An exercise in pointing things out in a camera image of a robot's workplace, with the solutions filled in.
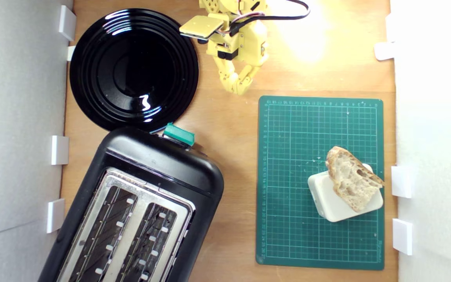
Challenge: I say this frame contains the yellow gripper camera mount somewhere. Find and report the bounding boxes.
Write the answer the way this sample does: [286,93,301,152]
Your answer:
[179,15,220,42]

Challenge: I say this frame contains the white block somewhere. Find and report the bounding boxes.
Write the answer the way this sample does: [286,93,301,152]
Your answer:
[307,164,384,223]

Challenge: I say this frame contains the black two-slot toaster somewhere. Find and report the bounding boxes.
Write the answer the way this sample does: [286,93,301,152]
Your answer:
[38,126,225,282]

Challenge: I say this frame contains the black round plate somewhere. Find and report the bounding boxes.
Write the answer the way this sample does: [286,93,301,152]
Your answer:
[69,8,199,132]

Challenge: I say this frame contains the brown bread slice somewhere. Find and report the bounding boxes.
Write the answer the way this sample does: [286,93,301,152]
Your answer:
[325,146,385,213]

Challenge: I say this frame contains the green cutting mat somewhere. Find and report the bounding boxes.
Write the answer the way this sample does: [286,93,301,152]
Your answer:
[256,96,385,271]

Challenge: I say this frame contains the green toaster lever knob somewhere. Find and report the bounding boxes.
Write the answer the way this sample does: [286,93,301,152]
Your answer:
[163,123,195,147]

